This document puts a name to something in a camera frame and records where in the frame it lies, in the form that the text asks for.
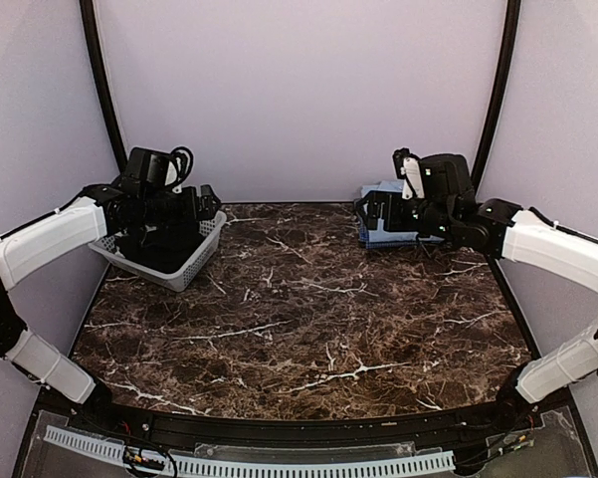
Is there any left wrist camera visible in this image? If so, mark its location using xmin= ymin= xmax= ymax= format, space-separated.
xmin=120 ymin=146 xmax=194 ymax=197

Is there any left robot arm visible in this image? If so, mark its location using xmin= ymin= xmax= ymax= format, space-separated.
xmin=0 ymin=184 xmax=226 ymax=434

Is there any left black frame post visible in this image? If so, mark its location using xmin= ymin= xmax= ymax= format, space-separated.
xmin=79 ymin=0 xmax=127 ymax=172

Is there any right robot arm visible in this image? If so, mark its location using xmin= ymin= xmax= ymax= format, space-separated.
xmin=355 ymin=190 xmax=598 ymax=432

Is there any black long sleeve shirt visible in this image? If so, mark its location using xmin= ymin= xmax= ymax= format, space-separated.
xmin=115 ymin=222 xmax=204 ymax=274

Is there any black front rail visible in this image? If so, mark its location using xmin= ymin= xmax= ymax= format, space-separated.
xmin=58 ymin=403 xmax=529 ymax=449

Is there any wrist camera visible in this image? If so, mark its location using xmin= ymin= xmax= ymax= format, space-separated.
xmin=120 ymin=146 xmax=194 ymax=197
xmin=392 ymin=148 xmax=475 ymax=203

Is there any white slotted cable duct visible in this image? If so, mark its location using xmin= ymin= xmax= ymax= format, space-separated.
xmin=44 ymin=425 xmax=455 ymax=477

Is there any light blue folded shirt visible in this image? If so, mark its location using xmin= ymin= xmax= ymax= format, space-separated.
xmin=360 ymin=179 xmax=404 ymax=197

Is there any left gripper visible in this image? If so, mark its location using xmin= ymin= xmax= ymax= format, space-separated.
xmin=142 ymin=183 xmax=220 ymax=227

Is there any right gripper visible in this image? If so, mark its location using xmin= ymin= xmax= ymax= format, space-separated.
xmin=356 ymin=189 xmax=457 ymax=240

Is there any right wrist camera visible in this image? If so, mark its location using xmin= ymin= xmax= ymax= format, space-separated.
xmin=392 ymin=148 xmax=475 ymax=203

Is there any grey plastic basket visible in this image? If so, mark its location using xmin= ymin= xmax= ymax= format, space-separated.
xmin=88 ymin=211 xmax=227 ymax=292

